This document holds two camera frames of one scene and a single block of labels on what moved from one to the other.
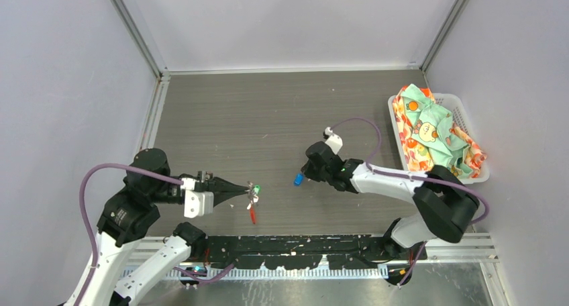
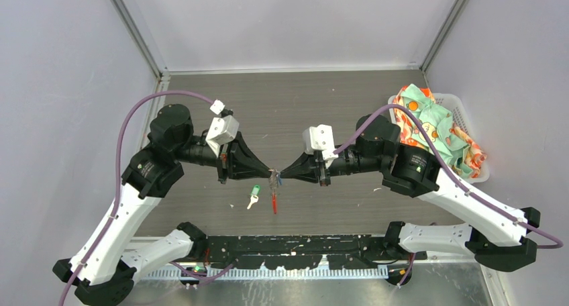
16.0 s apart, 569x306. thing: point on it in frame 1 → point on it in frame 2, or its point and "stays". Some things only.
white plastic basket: (461, 121) stays
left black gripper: (222, 188) → (237, 161)
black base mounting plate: (304, 252) stays
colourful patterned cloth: (429, 137) stays
